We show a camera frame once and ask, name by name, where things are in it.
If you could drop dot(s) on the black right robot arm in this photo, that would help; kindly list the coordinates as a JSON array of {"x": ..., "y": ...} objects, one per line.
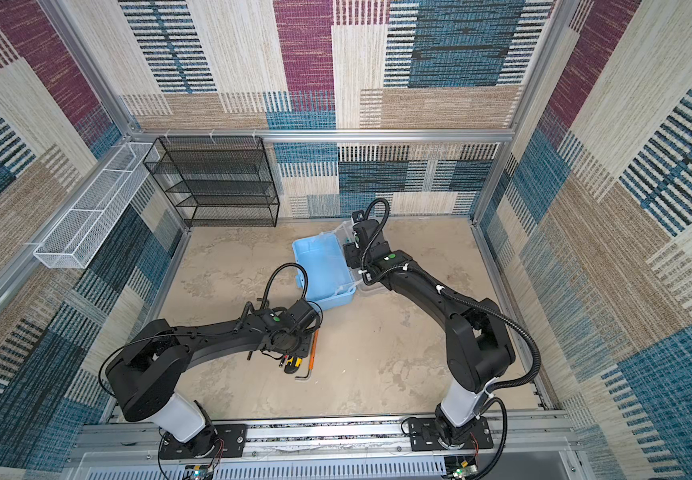
[{"x": 479, "y": 350}]

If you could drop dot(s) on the black mesh shelf rack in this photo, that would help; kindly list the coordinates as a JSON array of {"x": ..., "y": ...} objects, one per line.
[{"x": 216, "y": 181}]

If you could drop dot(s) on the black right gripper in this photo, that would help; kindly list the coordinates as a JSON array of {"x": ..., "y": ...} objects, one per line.
[{"x": 351, "y": 253}]

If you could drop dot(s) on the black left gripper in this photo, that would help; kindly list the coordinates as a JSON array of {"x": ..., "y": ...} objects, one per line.
[{"x": 304, "y": 351}]

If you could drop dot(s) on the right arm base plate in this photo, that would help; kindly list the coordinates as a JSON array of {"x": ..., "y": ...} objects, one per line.
[{"x": 431, "y": 434}]

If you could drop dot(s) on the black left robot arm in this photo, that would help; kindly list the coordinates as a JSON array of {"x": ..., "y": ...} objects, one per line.
[{"x": 143, "y": 375}]

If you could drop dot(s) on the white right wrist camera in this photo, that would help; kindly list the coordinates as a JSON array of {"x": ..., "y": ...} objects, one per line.
[{"x": 358, "y": 216}]

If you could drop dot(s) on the white wire mesh basket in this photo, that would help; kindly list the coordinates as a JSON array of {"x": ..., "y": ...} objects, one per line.
[{"x": 79, "y": 234}]

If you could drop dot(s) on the light blue plastic tool box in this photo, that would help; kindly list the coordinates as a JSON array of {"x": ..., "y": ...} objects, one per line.
[{"x": 331, "y": 283}]

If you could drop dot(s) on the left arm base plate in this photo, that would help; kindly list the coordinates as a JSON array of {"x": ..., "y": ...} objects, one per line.
[{"x": 213, "y": 442}]

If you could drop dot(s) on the yellow black utility knife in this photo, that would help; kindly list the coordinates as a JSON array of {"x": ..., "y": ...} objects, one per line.
[{"x": 292, "y": 365}]

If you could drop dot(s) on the orange handled tool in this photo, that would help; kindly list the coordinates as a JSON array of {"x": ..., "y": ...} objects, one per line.
[{"x": 313, "y": 352}]

